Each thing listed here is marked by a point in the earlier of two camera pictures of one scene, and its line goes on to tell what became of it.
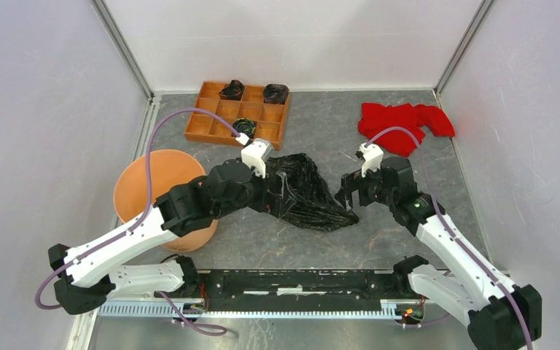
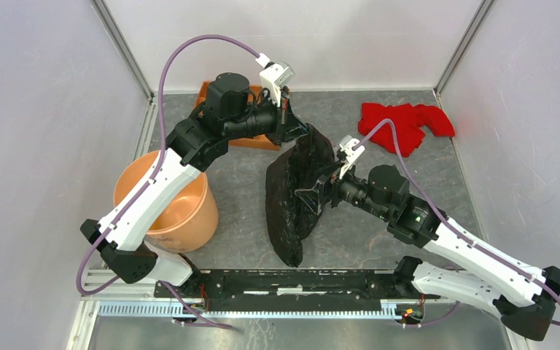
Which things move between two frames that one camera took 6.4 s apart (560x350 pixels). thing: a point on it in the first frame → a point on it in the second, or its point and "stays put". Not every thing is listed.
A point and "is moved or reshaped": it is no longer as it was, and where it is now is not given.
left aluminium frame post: x=123 y=47 stays put
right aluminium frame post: x=480 y=14 stays put
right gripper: x=363 y=200 → x=328 y=181
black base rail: x=305 y=292 stays put
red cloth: x=374 y=117 stays put
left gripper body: x=265 y=200 → x=284 y=114
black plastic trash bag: x=297 y=192 is moved or reshaped
